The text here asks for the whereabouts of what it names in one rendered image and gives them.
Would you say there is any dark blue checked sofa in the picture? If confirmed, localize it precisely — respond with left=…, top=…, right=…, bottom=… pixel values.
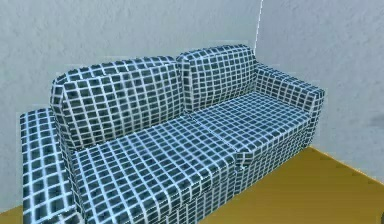
left=19, top=43, right=326, bottom=224

